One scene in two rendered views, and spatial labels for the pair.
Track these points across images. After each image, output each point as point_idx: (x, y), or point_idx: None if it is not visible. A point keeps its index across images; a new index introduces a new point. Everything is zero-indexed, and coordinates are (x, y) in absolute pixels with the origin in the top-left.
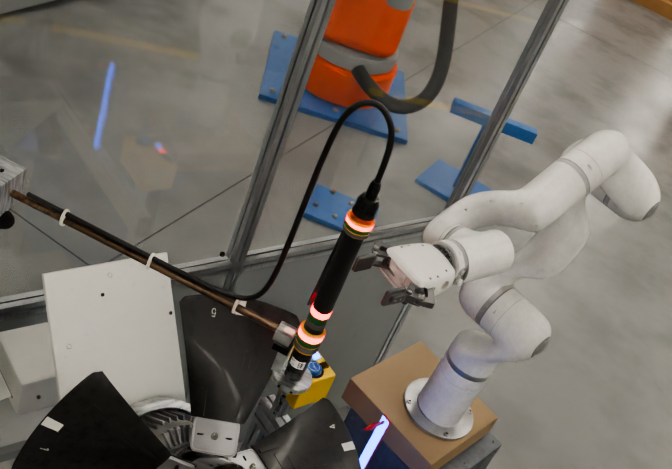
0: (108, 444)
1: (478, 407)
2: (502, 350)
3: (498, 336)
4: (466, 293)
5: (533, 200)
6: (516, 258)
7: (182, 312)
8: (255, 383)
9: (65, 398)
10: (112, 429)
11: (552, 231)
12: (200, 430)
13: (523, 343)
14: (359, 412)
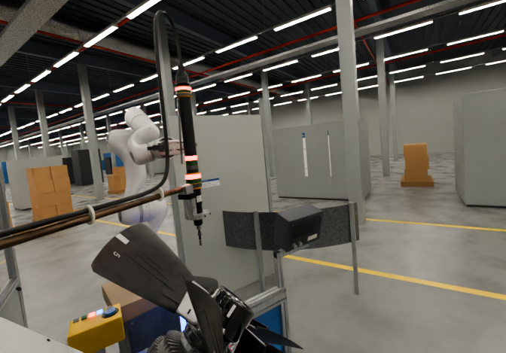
0: (220, 333)
1: None
2: (160, 216)
3: (154, 213)
4: (128, 213)
5: (150, 124)
6: (132, 184)
7: (102, 274)
8: (173, 258)
9: (200, 323)
10: (214, 318)
11: (135, 164)
12: (186, 311)
13: (164, 205)
14: (132, 315)
